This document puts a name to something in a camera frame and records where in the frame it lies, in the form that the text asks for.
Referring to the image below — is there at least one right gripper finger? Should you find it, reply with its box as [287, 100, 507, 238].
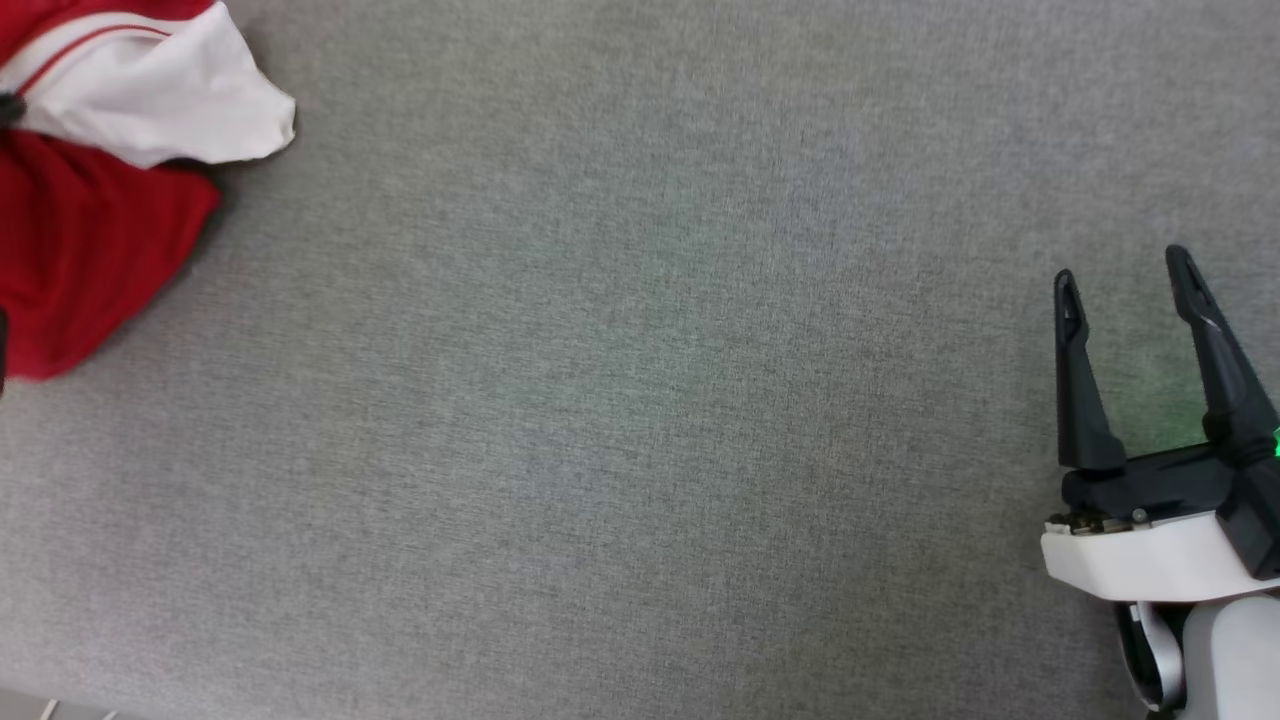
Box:
[1053, 269, 1128, 473]
[1165, 245, 1280, 467]

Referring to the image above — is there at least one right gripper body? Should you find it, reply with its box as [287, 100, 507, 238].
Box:
[1040, 445, 1280, 603]

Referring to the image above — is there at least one red and white jersey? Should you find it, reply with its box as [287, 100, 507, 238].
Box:
[0, 0, 297, 383]

